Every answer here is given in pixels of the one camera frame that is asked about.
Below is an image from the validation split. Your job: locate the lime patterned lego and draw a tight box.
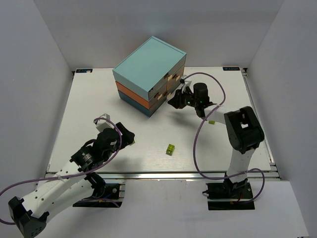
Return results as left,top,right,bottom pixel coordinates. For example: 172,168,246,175
166,144,175,156

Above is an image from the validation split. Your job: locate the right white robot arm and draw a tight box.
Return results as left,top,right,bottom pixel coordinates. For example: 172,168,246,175
167,83,264,184

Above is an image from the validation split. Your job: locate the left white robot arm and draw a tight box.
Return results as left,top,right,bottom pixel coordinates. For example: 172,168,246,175
8,118,135,238

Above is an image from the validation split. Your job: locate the teal orange drawer cabinet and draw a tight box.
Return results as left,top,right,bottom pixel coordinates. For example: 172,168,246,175
112,36,187,117

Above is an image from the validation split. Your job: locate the right blue label sticker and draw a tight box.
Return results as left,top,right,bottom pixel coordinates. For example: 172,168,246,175
222,66,240,71

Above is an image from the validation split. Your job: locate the blue label sticker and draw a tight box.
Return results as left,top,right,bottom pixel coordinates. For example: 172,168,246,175
75,68,93,73
222,66,240,71

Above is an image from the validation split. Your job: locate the left blue label sticker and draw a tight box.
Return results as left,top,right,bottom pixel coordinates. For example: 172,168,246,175
75,68,93,73

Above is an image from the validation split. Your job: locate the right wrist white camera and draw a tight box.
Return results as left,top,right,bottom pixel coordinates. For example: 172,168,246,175
180,77,192,94

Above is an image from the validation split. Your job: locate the wrist white camera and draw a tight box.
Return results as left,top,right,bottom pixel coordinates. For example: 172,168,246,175
94,114,112,132
180,77,192,94

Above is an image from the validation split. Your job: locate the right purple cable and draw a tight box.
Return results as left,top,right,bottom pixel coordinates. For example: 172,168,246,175
182,72,265,204

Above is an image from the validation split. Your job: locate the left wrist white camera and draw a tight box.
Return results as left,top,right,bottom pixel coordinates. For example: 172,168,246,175
94,114,112,132

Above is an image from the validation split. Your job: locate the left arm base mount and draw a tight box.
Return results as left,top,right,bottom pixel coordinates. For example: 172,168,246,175
73,172,125,208

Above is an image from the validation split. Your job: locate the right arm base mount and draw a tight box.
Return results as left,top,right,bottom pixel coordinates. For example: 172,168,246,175
202,178,255,211

